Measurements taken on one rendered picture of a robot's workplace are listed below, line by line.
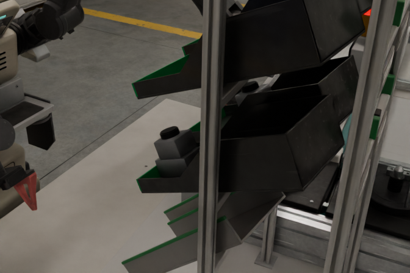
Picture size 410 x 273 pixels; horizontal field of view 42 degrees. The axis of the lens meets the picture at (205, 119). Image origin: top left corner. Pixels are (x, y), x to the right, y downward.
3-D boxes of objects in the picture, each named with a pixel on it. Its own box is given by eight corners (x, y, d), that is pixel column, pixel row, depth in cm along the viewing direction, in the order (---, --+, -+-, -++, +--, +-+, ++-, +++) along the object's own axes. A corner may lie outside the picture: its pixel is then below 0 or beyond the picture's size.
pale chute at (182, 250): (135, 284, 91) (121, 262, 91) (182, 241, 101) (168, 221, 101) (241, 244, 72) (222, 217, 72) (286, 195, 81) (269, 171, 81)
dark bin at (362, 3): (186, 61, 85) (170, 16, 83) (230, 38, 94) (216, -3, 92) (350, 23, 67) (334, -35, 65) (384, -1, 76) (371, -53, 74)
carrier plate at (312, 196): (214, 186, 122) (214, 178, 121) (251, 138, 141) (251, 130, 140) (317, 217, 113) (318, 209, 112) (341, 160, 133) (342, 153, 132)
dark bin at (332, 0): (137, 99, 73) (117, 48, 71) (193, 69, 82) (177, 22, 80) (321, 66, 55) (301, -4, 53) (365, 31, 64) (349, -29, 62)
